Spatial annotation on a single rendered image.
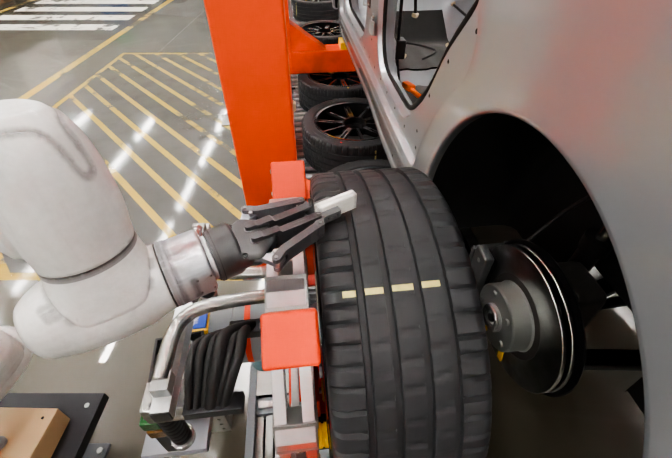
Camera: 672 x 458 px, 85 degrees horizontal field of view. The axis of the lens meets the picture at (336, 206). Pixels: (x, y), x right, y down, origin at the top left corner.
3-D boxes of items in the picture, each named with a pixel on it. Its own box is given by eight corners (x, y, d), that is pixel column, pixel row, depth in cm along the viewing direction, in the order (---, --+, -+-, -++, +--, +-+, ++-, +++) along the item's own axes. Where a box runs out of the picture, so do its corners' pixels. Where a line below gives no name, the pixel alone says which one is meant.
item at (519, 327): (528, 409, 85) (606, 360, 61) (496, 414, 84) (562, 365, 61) (477, 287, 106) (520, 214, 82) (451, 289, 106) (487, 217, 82)
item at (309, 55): (361, 71, 283) (363, 22, 260) (292, 74, 278) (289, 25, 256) (357, 63, 296) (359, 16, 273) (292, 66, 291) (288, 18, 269)
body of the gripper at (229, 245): (206, 255, 56) (263, 232, 59) (225, 295, 50) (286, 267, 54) (193, 219, 51) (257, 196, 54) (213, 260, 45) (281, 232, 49)
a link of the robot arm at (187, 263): (185, 320, 49) (229, 299, 51) (163, 278, 42) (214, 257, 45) (169, 272, 54) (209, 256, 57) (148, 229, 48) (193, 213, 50)
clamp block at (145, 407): (203, 418, 63) (195, 406, 59) (147, 425, 62) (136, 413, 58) (207, 388, 66) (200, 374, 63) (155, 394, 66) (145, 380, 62)
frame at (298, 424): (324, 503, 79) (314, 397, 44) (293, 507, 79) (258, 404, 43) (309, 294, 120) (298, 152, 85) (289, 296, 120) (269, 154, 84)
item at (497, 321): (497, 336, 83) (507, 324, 79) (490, 337, 83) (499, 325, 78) (486, 310, 88) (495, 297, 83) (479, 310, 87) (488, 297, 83)
